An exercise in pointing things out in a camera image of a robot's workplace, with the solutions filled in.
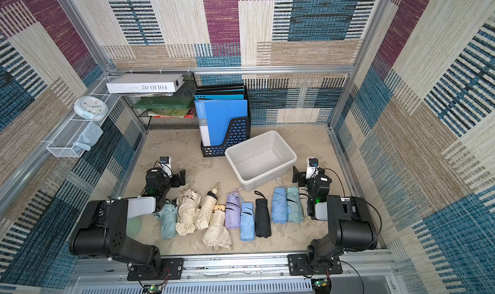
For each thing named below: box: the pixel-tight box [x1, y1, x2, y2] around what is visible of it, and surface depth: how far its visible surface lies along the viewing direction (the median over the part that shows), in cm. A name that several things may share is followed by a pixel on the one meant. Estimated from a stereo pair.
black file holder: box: [194, 85, 251, 158], surface depth 95 cm
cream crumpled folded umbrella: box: [175, 188, 202, 237], surface depth 84 cm
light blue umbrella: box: [239, 201, 256, 242], surface depth 83 cm
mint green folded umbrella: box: [154, 201, 178, 240], surface depth 83 cm
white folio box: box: [105, 73, 185, 94], surface depth 81 cm
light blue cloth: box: [72, 121, 104, 153], surface depth 70 cm
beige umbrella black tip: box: [194, 181, 220, 231], surface depth 84 cm
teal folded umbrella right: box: [286, 185, 305, 224], surface depth 87 cm
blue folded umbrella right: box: [271, 186, 292, 225], surface depth 87 cm
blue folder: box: [194, 99, 249, 147], surface depth 94 cm
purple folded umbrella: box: [224, 191, 244, 230], surface depth 86 cm
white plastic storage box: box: [224, 130, 298, 192], surface depth 98 cm
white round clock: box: [73, 95, 109, 122], surface depth 76 cm
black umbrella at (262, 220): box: [253, 190, 272, 238], surface depth 85 cm
